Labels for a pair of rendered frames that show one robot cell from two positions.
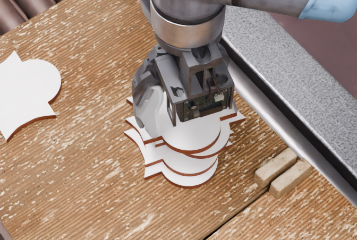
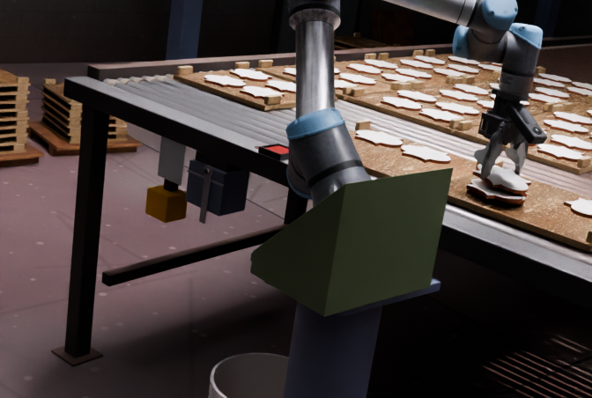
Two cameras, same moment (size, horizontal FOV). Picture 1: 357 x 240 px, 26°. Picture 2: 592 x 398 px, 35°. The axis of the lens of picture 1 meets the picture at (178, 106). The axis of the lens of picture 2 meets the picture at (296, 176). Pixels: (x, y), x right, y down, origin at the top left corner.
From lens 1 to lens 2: 2.65 m
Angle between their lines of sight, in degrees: 103
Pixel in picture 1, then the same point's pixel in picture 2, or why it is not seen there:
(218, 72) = (491, 114)
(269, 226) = not seen: hidden behind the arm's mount
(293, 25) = not seen: outside the picture
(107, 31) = (568, 225)
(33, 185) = (552, 192)
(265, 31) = (476, 231)
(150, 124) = (510, 153)
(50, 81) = (579, 209)
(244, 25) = (490, 233)
